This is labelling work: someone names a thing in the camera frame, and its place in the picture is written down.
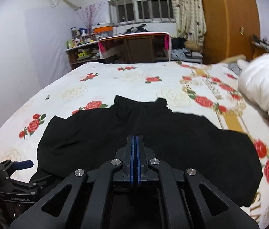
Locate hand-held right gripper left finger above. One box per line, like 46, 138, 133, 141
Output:
9, 135, 135, 229

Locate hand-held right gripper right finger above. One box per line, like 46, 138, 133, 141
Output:
136, 135, 260, 229

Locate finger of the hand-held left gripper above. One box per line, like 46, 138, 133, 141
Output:
0, 160, 34, 180
0, 180, 39, 197

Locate black garment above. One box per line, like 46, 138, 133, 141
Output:
31, 95, 263, 208

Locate pile of clothes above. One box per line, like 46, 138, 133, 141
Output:
171, 38, 203, 61

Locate bed with rose-print blanket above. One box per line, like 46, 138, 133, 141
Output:
0, 61, 269, 227

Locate white desk with pink edges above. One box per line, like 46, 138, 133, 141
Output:
98, 31, 172, 65

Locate wooden shelf unit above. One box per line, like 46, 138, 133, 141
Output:
65, 40, 101, 71

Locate black metal tool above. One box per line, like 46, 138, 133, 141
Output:
125, 24, 147, 35

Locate cluster of bottles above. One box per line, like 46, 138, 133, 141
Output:
66, 26, 95, 49

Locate grey cloth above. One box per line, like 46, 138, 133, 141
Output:
227, 63, 242, 75

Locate orange lid storage box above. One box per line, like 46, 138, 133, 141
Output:
93, 23, 114, 40

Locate white duvet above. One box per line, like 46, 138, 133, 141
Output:
237, 53, 269, 153

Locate barred window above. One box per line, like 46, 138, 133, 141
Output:
108, 0, 176, 27

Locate pink blossom branches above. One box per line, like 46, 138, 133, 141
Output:
78, 2, 104, 29

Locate patterned cream curtain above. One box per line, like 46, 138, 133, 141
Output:
169, 0, 207, 46

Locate wooden wardrobe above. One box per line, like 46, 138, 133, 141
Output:
198, 0, 261, 65

